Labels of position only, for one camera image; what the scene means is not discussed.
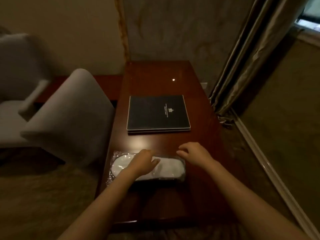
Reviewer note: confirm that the person's right forearm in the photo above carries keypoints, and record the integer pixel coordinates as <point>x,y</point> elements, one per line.
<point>250,204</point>

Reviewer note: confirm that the person's left forearm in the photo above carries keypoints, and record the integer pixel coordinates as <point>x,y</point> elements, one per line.
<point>100,209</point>

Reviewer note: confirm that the white slipper with grey trim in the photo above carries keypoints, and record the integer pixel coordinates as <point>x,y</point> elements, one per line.
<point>120,166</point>

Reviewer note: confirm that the black leather folder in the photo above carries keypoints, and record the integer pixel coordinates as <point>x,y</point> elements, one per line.
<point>150,112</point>

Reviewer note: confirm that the grey upholstered armchair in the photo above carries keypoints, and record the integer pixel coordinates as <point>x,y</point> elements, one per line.
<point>75,109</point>

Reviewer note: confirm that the white wall socket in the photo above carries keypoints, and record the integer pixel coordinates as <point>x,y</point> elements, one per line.
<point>203,85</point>

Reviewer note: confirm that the person's left hand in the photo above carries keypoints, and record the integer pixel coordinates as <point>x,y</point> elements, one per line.
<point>142,162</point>

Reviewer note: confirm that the person's right hand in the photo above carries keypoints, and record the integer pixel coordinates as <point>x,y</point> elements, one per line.
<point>197,153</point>

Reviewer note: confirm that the olive satin curtain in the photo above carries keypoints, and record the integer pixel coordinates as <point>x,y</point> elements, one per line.
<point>250,59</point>

